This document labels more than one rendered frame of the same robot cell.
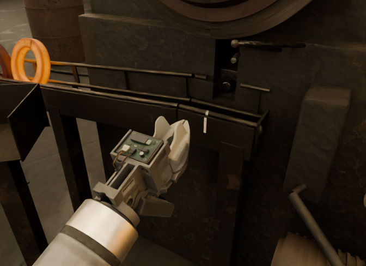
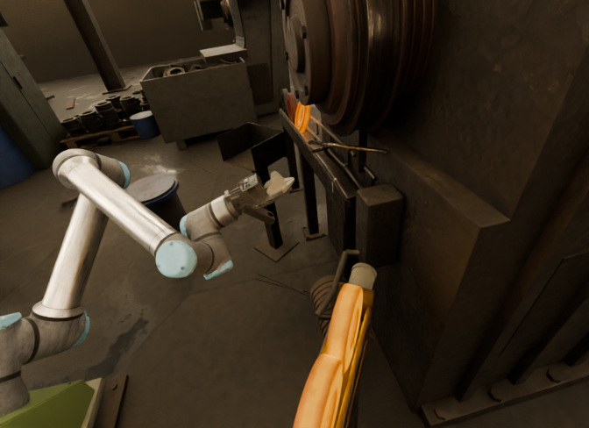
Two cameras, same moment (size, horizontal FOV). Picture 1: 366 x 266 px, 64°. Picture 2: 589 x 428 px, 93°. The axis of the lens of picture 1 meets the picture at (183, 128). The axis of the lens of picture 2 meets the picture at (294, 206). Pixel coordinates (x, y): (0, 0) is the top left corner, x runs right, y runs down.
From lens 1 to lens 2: 0.63 m
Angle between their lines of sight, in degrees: 44
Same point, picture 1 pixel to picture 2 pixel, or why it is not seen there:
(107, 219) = (220, 204)
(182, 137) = (280, 186)
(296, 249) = (327, 283)
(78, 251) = (206, 210)
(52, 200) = not seen: hidden behind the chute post
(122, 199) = (230, 200)
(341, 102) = (368, 202)
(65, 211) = not seen: hidden behind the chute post
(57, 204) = not seen: hidden behind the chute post
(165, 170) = (261, 198)
